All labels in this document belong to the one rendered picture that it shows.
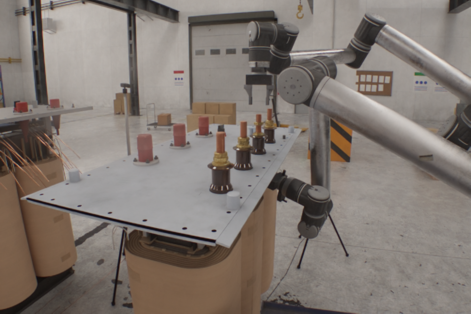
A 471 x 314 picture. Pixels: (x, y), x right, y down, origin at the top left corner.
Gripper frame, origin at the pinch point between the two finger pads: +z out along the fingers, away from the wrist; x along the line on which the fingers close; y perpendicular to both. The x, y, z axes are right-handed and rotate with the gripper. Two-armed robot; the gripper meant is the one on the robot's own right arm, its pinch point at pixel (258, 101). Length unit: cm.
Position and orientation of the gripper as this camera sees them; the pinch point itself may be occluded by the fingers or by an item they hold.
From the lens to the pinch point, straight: 149.0
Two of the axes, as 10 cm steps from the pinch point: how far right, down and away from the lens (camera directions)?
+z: 0.0, 9.8, 2.0
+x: -9.7, -0.5, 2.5
